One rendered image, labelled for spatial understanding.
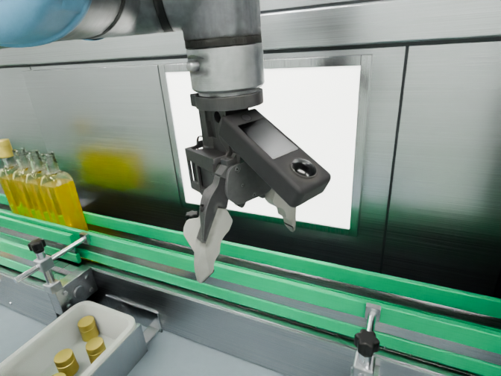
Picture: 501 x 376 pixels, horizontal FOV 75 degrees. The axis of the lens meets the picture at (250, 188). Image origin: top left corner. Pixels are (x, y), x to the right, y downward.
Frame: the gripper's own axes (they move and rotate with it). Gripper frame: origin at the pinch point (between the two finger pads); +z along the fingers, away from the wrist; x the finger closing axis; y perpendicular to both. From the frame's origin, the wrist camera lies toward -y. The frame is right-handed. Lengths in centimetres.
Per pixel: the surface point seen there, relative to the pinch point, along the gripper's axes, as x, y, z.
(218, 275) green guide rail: -4.6, 18.3, 16.3
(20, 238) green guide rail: 23, 72, 19
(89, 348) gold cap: 18.8, 31.9, 28.7
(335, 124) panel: -27.8, 9.3, -9.5
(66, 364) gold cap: 23.3, 32.0, 29.5
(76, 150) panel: 3, 74, 0
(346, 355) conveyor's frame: -13.6, -5.0, 24.6
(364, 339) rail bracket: -6.7, -11.8, 9.4
